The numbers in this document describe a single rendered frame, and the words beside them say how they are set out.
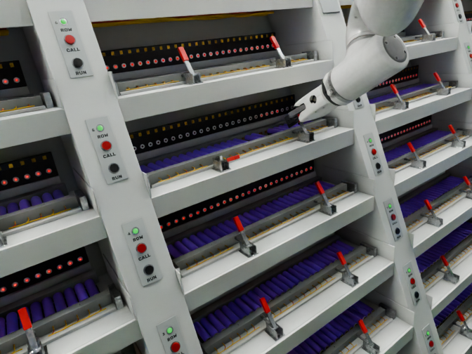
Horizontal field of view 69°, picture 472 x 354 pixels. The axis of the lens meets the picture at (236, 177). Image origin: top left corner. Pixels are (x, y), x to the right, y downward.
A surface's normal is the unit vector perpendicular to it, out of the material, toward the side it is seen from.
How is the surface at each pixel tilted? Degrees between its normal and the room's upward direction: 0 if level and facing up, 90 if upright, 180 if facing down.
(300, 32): 90
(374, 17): 120
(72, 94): 90
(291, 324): 20
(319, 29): 90
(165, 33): 90
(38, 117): 110
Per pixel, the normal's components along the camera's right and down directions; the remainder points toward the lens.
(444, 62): -0.82, 0.29
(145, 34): 0.49, -0.11
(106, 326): -0.12, -0.93
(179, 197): 0.56, 0.23
